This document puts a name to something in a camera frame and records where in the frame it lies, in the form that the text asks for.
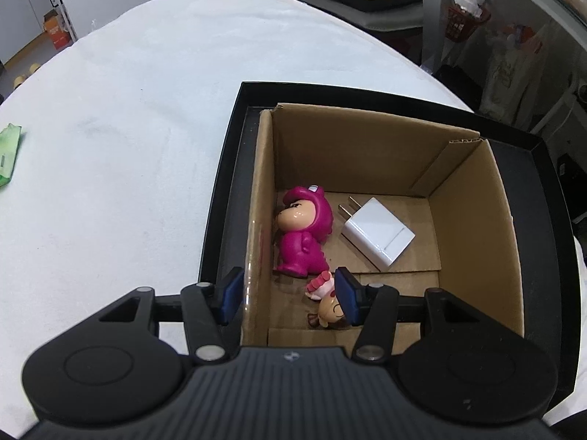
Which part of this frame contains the small brown-haired figurine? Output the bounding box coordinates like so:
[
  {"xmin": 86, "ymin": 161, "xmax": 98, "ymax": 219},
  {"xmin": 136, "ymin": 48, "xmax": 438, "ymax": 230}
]
[{"xmin": 305, "ymin": 271, "xmax": 363, "ymax": 329}]

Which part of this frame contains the orange cardboard box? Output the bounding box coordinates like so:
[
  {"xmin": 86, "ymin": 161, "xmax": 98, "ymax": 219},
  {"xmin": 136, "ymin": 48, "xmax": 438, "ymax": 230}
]
[{"xmin": 43, "ymin": 9, "xmax": 69, "ymax": 50}]

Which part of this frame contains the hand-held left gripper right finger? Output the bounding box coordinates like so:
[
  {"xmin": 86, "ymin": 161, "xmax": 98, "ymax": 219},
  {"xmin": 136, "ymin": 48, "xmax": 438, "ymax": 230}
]
[{"xmin": 334, "ymin": 267, "xmax": 482, "ymax": 364}]

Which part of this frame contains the red storage basket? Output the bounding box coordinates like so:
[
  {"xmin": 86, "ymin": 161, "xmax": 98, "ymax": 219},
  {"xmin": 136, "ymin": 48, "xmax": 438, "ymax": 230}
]
[{"xmin": 445, "ymin": 0, "xmax": 491, "ymax": 43}]

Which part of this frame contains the white tote bag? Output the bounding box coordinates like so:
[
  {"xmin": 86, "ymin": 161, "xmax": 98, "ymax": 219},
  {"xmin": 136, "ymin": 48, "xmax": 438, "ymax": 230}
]
[{"xmin": 479, "ymin": 23, "xmax": 551, "ymax": 122}]

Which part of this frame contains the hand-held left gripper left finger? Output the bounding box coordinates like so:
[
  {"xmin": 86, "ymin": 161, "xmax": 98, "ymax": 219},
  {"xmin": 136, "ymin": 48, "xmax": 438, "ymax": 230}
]
[{"xmin": 98, "ymin": 267, "xmax": 245, "ymax": 365}]

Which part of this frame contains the green wet wipes packet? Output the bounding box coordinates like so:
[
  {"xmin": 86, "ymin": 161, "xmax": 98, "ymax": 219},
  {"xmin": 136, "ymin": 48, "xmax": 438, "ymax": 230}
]
[{"xmin": 0, "ymin": 124, "xmax": 23, "ymax": 188}]

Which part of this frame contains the black shallow tray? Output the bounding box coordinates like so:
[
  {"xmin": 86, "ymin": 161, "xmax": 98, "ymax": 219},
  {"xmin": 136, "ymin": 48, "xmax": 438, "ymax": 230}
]
[{"xmin": 197, "ymin": 81, "xmax": 576, "ymax": 392}]

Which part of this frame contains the pink dinosaur-suit figurine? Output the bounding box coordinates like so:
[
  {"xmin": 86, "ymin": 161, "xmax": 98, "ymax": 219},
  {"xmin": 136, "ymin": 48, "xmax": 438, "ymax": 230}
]
[{"xmin": 274, "ymin": 184, "xmax": 334, "ymax": 279}]

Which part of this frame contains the white plug charger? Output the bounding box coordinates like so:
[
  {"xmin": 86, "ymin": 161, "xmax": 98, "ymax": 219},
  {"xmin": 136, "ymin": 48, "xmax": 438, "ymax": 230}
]
[{"xmin": 338, "ymin": 196, "xmax": 416, "ymax": 272}]

